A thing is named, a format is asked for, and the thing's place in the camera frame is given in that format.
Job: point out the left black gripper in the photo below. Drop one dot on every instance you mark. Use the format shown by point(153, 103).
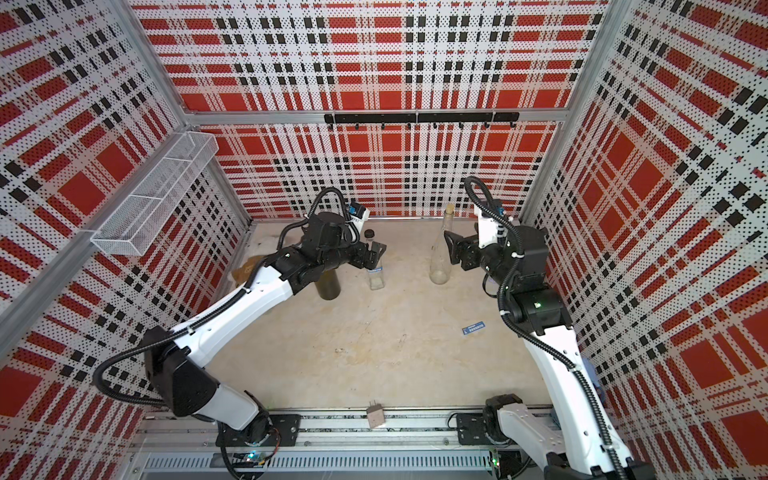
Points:
point(360, 261)

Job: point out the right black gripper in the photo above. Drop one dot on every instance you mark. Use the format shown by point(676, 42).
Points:
point(467, 247)

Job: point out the small clear black-capped bottle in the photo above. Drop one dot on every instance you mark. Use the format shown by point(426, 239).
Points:
point(375, 277)

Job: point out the tall clear corked bottle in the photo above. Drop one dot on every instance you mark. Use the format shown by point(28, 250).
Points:
point(440, 265)

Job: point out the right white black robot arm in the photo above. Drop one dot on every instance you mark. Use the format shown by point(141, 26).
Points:
point(587, 445)

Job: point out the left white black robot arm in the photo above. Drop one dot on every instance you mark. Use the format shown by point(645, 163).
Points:
point(176, 359)

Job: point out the dark green wine bottle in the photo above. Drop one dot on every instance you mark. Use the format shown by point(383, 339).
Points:
point(328, 285)

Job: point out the white teddy bear brown shirt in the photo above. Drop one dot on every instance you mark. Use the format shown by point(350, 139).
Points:
point(242, 273)

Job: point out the small beige plug adapter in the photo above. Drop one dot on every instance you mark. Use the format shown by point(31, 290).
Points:
point(375, 416)

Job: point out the blue cloth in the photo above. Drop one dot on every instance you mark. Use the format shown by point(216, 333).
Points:
point(592, 374)

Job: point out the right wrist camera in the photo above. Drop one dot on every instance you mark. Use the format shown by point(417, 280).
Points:
point(489, 225)

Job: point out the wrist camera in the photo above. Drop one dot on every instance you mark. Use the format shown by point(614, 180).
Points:
point(489, 225)
point(359, 214)

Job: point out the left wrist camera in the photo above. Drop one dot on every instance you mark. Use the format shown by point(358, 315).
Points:
point(359, 214)

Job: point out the black wall hook rail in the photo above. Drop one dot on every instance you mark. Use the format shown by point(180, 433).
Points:
point(485, 117)

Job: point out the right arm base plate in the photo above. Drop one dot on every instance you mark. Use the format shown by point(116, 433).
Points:
point(472, 431)

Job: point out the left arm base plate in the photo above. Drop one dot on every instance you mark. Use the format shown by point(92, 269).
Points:
point(264, 431)

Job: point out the white wire mesh basket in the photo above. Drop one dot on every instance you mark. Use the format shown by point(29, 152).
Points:
point(134, 225)

